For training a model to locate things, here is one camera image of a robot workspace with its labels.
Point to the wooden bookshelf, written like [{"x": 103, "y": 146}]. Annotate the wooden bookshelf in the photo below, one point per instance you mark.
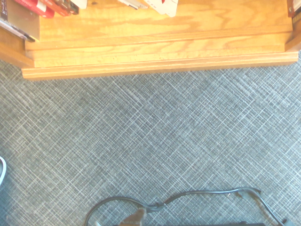
[{"x": 152, "y": 47}]

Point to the white book with red marks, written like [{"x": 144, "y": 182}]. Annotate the white book with red marks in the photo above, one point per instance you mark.
[{"x": 167, "y": 8}]

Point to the white paperback book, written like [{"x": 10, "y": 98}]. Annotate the white paperback book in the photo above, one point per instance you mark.
[{"x": 134, "y": 3}]

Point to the thin white book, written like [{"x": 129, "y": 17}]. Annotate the thin white book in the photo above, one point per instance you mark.
[{"x": 80, "y": 3}]

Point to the orange-red spine book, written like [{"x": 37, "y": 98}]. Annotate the orange-red spine book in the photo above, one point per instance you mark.
[{"x": 60, "y": 8}]

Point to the red spine book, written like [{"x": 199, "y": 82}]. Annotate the red spine book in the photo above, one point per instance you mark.
[{"x": 40, "y": 10}]

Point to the large grey book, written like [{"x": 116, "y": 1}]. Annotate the large grey book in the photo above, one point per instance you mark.
[{"x": 21, "y": 21}]

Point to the white tube frame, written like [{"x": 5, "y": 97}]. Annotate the white tube frame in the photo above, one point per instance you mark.
[{"x": 4, "y": 169}]

